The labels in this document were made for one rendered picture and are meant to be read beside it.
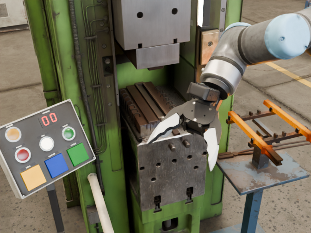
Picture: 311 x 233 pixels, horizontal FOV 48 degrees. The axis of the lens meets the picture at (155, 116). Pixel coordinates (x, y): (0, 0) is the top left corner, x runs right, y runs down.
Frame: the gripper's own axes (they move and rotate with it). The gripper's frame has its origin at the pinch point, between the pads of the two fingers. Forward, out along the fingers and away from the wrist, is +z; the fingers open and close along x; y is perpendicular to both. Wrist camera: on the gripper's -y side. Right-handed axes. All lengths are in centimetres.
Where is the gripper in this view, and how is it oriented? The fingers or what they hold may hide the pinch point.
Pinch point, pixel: (177, 156)
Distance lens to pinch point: 74.7
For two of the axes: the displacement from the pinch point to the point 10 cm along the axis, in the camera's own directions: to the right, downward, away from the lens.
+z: -4.6, 8.2, -3.3
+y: 1.7, 4.5, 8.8
